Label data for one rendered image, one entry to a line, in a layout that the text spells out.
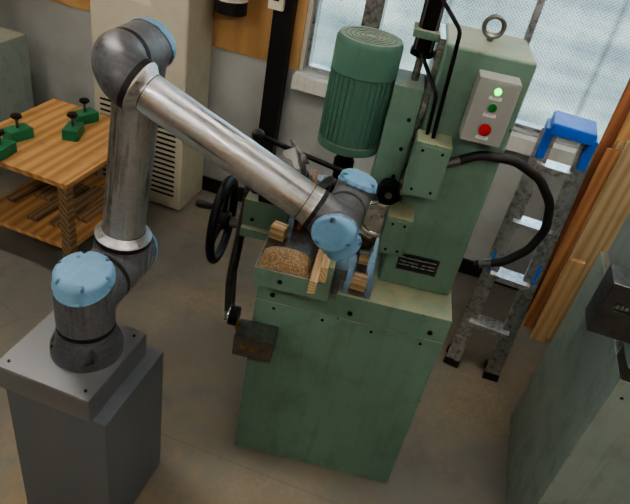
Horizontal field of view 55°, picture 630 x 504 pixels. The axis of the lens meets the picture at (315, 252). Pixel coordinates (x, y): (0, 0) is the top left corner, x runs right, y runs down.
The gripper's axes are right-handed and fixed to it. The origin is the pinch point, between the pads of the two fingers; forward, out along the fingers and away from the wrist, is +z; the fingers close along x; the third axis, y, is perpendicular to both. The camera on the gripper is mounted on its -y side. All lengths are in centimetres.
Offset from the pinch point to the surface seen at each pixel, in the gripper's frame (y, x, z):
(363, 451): -39, 90, -46
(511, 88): -31, -42, -32
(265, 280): 7.5, 25.4, -19.1
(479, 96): -26, -38, -28
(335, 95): -8.5, -20.8, 0.2
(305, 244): -7.9, 20.5, -11.5
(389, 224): -19.4, 1.6, -26.8
